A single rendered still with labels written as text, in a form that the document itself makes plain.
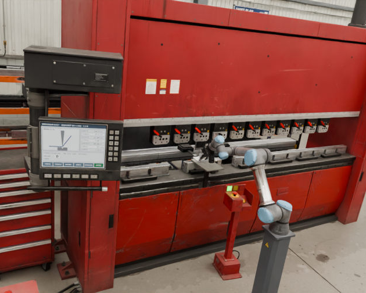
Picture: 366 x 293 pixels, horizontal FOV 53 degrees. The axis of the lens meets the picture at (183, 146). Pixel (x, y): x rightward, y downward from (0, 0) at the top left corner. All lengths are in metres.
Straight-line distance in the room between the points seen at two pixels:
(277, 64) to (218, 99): 0.70
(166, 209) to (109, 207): 0.59
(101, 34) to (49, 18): 4.42
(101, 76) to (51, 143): 0.46
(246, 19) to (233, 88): 0.58
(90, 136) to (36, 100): 0.35
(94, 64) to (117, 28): 0.54
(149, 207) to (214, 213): 0.72
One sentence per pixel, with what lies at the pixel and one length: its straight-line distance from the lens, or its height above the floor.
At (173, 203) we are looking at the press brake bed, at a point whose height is 0.65.
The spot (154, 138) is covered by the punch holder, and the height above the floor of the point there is 1.24.
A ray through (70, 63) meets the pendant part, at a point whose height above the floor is 1.90.
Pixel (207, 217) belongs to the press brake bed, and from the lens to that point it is 3.55.
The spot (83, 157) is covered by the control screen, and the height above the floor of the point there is 1.39.
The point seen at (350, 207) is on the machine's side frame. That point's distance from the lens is 5.00.
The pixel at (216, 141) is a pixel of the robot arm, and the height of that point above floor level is 1.26.
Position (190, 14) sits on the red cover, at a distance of 2.96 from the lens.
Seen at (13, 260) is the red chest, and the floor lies 0.21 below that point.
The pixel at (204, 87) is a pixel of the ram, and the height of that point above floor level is 1.66.
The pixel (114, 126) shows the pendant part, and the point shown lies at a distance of 2.08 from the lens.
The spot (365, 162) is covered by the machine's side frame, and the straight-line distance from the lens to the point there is 4.82.
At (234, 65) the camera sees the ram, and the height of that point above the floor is 1.85.
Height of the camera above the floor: 2.18
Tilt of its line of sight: 19 degrees down
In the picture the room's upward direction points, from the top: 7 degrees clockwise
